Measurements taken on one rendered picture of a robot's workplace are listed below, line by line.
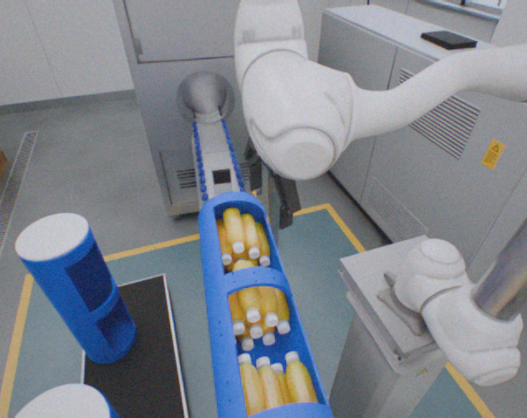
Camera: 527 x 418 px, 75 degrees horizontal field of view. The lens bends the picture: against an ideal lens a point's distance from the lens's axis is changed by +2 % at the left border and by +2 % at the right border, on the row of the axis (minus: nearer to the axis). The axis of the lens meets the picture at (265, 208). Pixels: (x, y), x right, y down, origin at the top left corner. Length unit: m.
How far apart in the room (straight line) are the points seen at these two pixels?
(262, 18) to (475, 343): 0.83
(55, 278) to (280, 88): 1.45
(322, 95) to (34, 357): 2.51
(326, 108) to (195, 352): 2.10
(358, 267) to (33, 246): 1.30
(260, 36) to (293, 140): 0.19
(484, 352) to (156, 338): 1.76
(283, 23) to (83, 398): 1.08
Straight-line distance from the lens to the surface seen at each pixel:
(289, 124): 0.37
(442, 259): 1.08
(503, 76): 0.74
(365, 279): 1.32
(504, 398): 2.59
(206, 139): 2.38
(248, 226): 1.34
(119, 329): 2.38
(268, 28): 0.51
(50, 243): 1.69
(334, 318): 2.48
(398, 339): 1.21
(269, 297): 1.13
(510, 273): 0.89
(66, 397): 1.24
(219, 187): 1.85
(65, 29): 5.42
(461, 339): 1.01
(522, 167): 2.02
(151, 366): 2.21
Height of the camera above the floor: 2.07
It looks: 41 degrees down
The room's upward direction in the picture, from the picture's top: straight up
